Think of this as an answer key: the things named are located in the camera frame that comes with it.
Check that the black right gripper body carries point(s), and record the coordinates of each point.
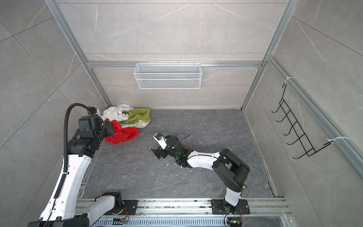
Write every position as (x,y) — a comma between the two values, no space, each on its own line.
(168,152)

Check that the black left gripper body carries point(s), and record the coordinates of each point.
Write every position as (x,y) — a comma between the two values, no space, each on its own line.
(104,130)

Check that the red cloth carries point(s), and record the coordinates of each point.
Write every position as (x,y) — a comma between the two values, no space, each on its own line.
(121,134)

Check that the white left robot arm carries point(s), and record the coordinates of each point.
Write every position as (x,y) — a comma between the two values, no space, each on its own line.
(61,209)

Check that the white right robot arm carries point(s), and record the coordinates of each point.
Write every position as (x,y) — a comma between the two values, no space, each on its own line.
(231,170)

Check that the white cloth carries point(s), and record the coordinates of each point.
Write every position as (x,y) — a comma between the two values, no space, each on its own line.
(116,113)

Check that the green cloth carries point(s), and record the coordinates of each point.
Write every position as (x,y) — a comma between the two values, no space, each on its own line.
(137,118)

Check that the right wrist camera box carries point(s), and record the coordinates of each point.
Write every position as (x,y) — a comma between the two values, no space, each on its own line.
(161,140)

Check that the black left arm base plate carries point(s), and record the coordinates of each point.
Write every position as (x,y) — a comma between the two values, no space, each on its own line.
(124,206)

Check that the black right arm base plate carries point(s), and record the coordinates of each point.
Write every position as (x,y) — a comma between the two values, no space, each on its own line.
(220,207)

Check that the white wire mesh basket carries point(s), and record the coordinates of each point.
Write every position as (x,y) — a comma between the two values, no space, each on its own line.
(168,76)

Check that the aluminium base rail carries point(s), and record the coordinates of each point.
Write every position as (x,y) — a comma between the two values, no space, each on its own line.
(199,212)

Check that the horizontal aluminium wall rail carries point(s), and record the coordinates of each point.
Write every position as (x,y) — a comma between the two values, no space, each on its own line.
(103,64)

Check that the black wire hook rack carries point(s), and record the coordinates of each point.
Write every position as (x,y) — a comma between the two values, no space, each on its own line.
(296,129)

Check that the left aluminium frame post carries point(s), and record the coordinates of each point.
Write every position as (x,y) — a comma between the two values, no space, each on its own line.
(65,28)

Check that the right wall aluminium rail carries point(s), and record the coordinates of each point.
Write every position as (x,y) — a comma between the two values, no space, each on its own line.
(335,135)

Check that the aluminium corner frame post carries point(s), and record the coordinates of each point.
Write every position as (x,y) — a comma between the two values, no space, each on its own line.
(286,16)

